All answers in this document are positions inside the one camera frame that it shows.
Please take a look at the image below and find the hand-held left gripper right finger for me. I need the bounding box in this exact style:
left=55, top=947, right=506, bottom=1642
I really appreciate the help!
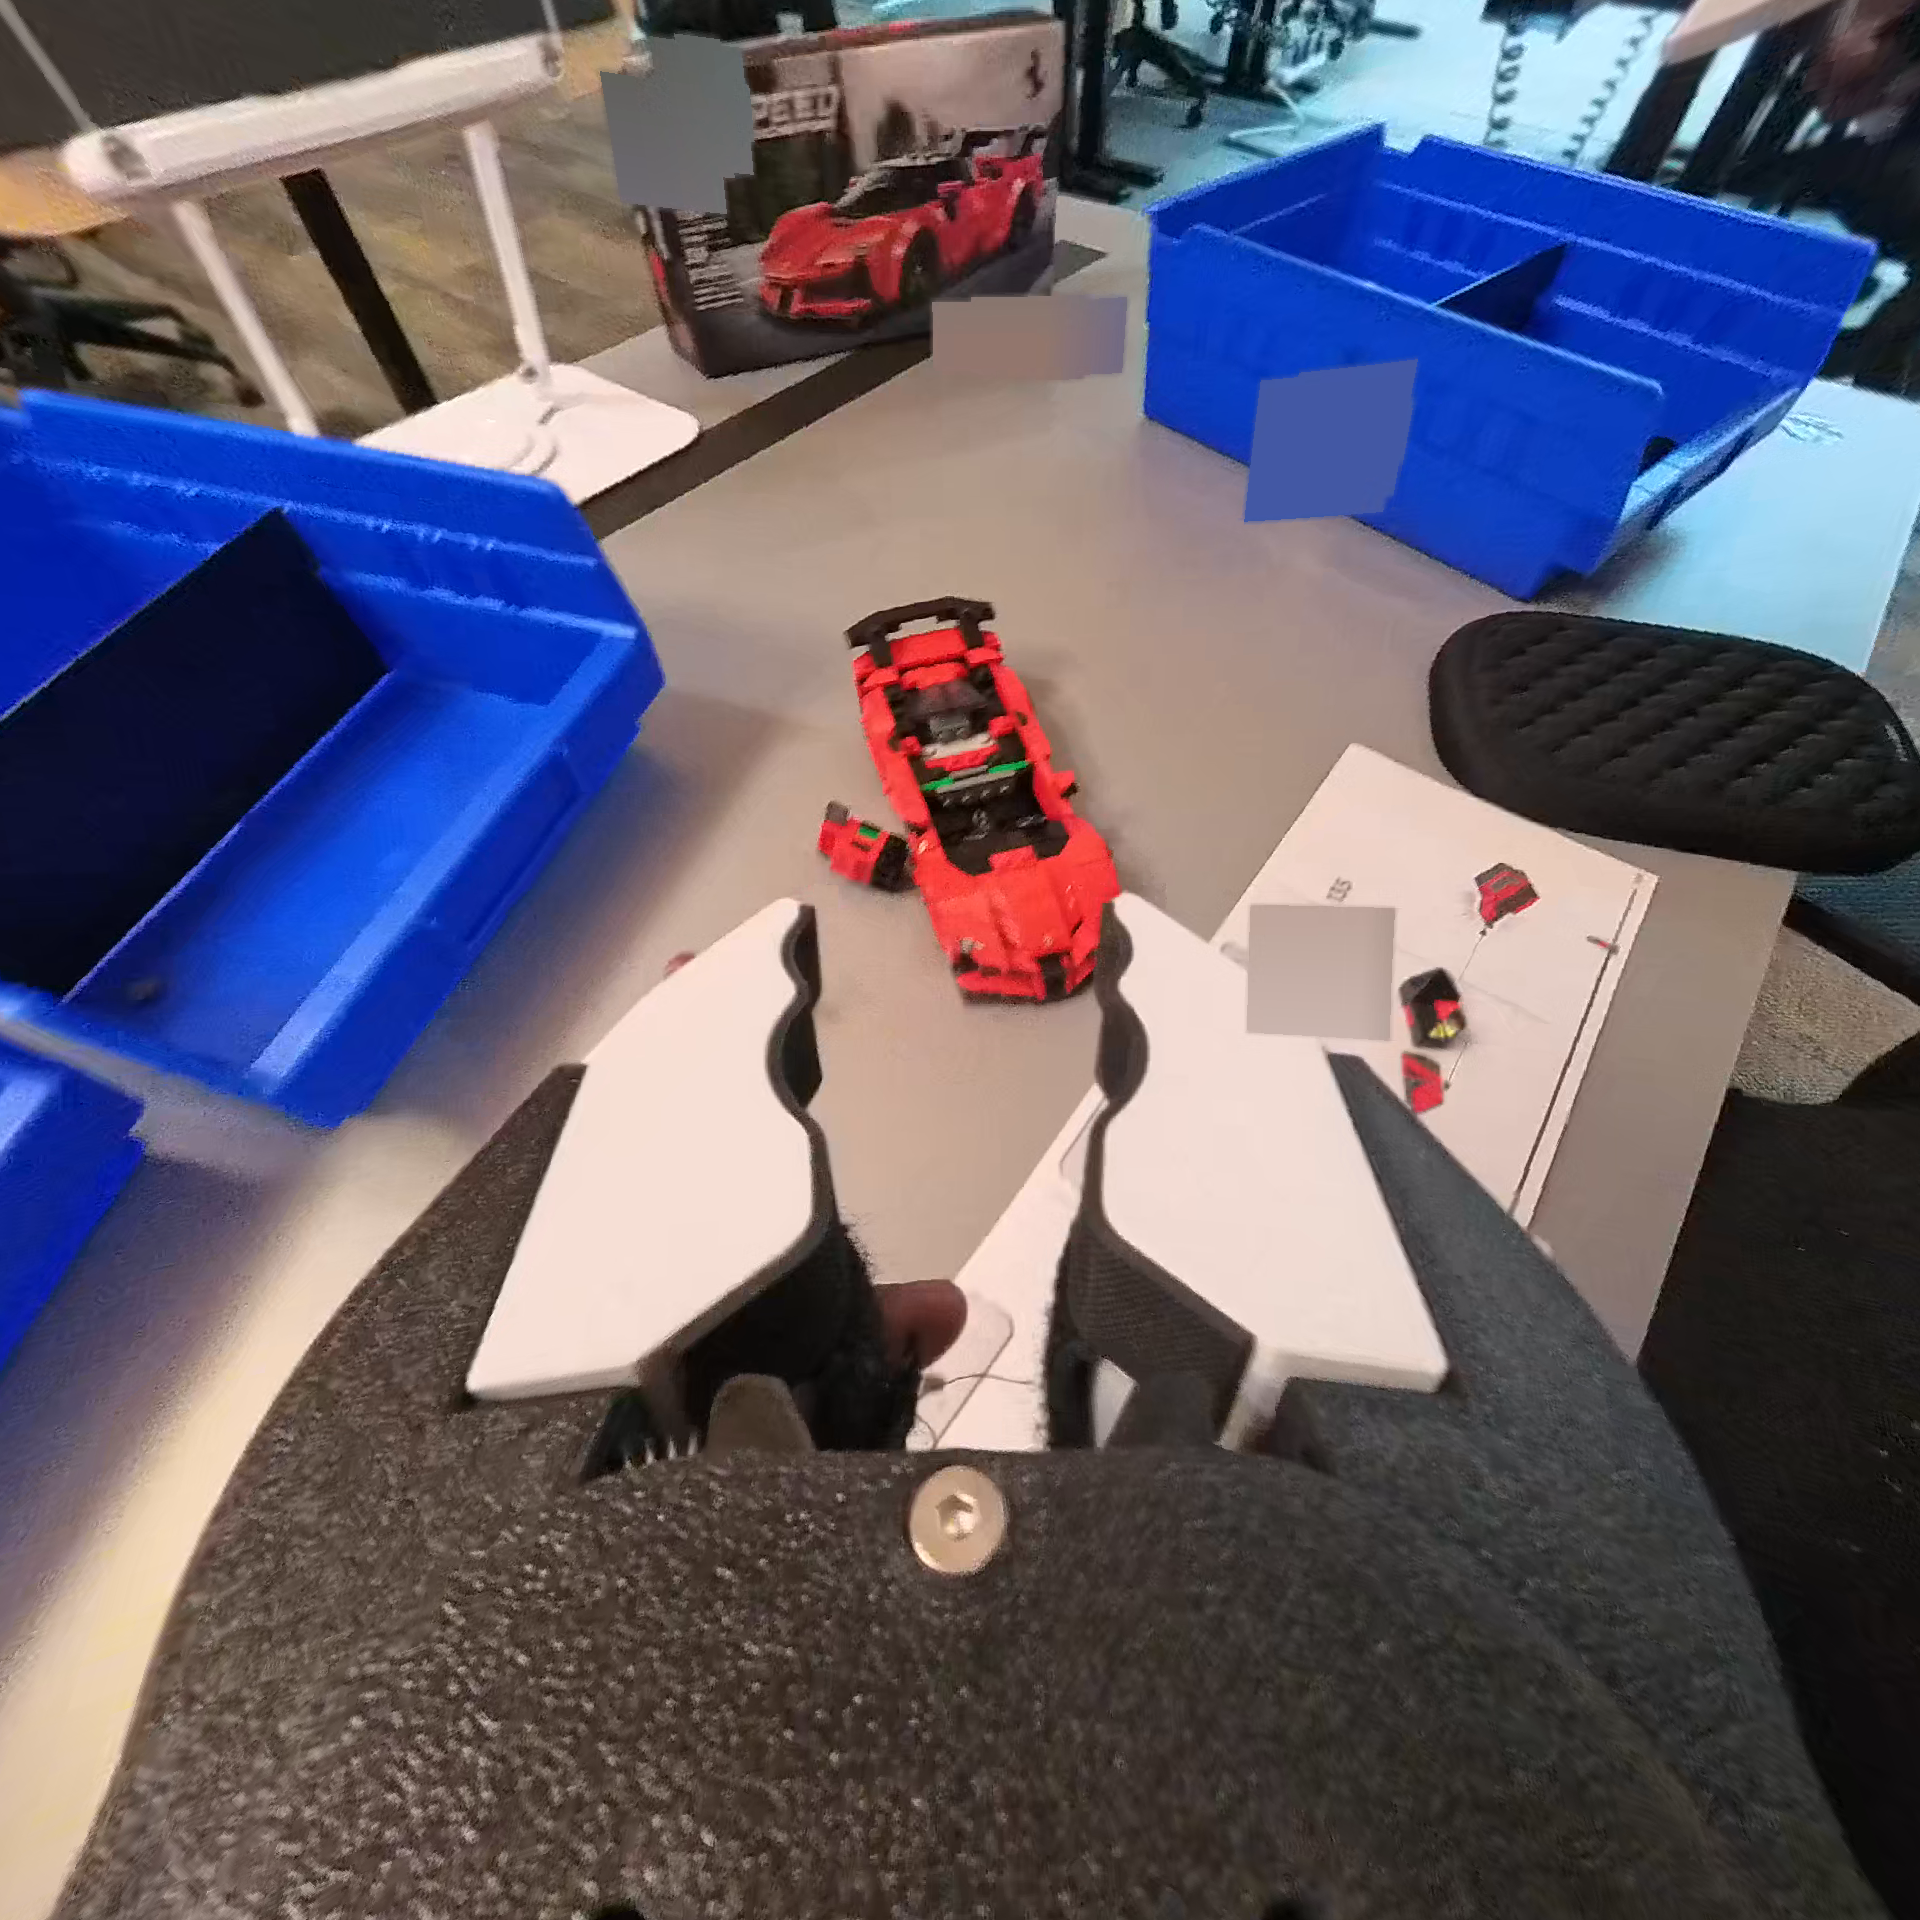
left=1050, top=896, right=1452, bottom=1454

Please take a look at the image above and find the black office chair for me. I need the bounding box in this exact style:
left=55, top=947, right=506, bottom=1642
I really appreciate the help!
left=1219, top=0, right=1422, bottom=155
left=0, top=229, right=266, bottom=408

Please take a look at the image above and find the red black lego sub-assembly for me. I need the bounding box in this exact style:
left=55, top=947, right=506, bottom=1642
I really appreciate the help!
left=817, top=800, right=919, bottom=896

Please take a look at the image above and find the person's left hand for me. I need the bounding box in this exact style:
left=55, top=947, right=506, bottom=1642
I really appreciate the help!
left=873, top=1279, right=971, bottom=1373

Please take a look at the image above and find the red lego car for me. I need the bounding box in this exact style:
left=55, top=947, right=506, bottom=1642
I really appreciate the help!
left=844, top=593, right=1120, bottom=1002

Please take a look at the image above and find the blue plastic bin with divider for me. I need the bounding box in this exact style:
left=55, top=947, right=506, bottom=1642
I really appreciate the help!
left=0, top=385, right=666, bottom=1129
left=1144, top=123, right=1882, bottom=600

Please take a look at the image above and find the lego set box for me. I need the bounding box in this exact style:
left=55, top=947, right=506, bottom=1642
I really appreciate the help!
left=643, top=10, right=1071, bottom=376

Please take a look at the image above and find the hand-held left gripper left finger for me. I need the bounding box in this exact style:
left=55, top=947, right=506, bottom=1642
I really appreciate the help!
left=464, top=896, right=838, bottom=1442

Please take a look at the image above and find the white desk lamp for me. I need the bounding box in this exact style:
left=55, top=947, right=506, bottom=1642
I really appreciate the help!
left=59, top=35, right=703, bottom=505

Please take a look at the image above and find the black bin divider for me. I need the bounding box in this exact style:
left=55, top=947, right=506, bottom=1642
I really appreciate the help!
left=0, top=507, right=386, bottom=993
left=1436, top=245, right=1574, bottom=323

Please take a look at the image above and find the lego instruction booklet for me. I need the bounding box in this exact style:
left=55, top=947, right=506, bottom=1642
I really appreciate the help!
left=907, top=742, right=1662, bottom=1455

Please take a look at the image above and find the black chair armrest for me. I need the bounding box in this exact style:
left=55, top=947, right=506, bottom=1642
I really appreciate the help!
left=1426, top=609, right=1920, bottom=877

